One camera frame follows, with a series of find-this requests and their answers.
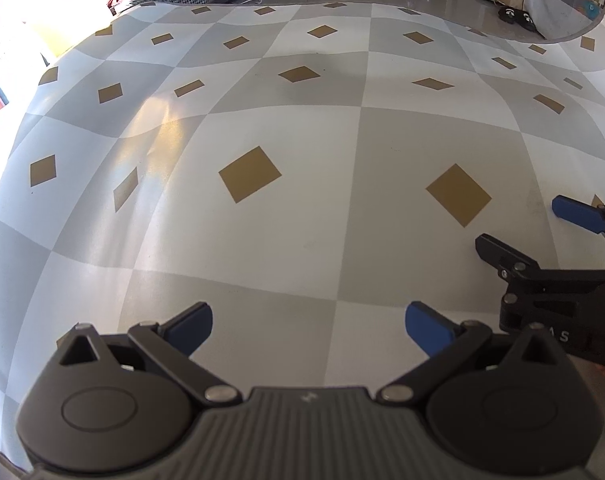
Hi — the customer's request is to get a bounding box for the white cloth covered counter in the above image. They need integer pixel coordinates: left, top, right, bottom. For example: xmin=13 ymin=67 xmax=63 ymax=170
xmin=524 ymin=0 xmax=602 ymax=40

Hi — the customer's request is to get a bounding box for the checkered diamond pattern tablecloth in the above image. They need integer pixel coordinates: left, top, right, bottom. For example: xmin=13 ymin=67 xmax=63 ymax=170
xmin=0 ymin=2 xmax=605 ymax=467

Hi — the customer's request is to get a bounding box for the black slippers pair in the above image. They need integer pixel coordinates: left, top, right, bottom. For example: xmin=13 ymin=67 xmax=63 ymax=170
xmin=498 ymin=6 xmax=537 ymax=32

